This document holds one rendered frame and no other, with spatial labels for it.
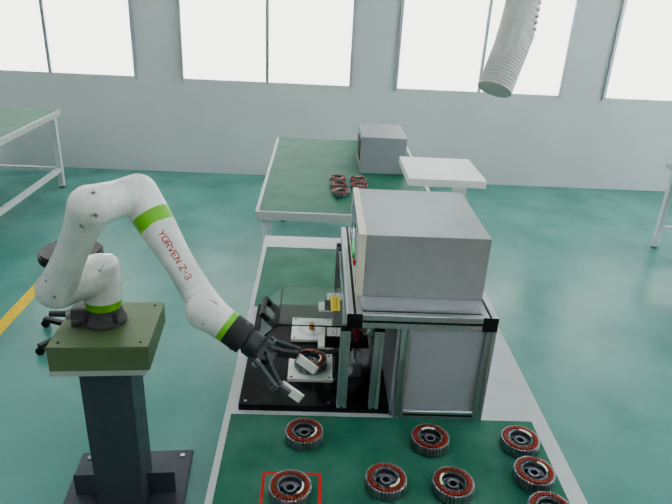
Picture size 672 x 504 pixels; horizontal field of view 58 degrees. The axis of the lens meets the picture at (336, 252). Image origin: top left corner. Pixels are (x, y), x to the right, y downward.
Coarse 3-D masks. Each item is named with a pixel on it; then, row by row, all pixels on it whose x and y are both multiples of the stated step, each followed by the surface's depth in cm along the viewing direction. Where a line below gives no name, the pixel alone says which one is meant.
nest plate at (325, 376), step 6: (330, 354) 214; (330, 360) 210; (288, 366) 206; (330, 366) 207; (288, 372) 203; (294, 372) 203; (300, 372) 203; (324, 372) 204; (330, 372) 204; (288, 378) 200; (294, 378) 200; (300, 378) 200; (306, 378) 200; (312, 378) 200; (318, 378) 201; (324, 378) 201; (330, 378) 201
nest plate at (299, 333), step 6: (294, 330) 227; (300, 330) 227; (306, 330) 228; (312, 330) 228; (318, 330) 228; (324, 330) 228; (294, 336) 223; (300, 336) 224; (306, 336) 224; (312, 336) 224; (318, 336) 224; (324, 336) 224
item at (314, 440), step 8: (288, 424) 179; (296, 424) 179; (304, 424) 180; (312, 424) 179; (320, 424) 180; (288, 432) 175; (296, 432) 179; (304, 432) 179; (312, 432) 179; (320, 432) 176; (288, 440) 174; (296, 440) 173; (304, 440) 172; (312, 440) 173; (320, 440) 175; (296, 448) 174; (304, 448) 173; (312, 448) 174
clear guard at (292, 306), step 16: (288, 288) 197; (304, 288) 198; (320, 288) 198; (336, 288) 199; (288, 304) 187; (304, 304) 188; (320, 304) 188; (272, 320) 182; (288, 320) 179; (304, 320) 179; (320, 320) 179; (336, 320) 180
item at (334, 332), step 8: (328, 328) 203; (336, 328) 203; (328, 336) 199; (336, 336) 199; (352, 336) 204; (360, 336) 204; (320, 344) 201; (328, 344) 199; (336, 344) 199; (352, 344) 199; (360, 344) 200; (368, 344) 200; (352, 352) 205
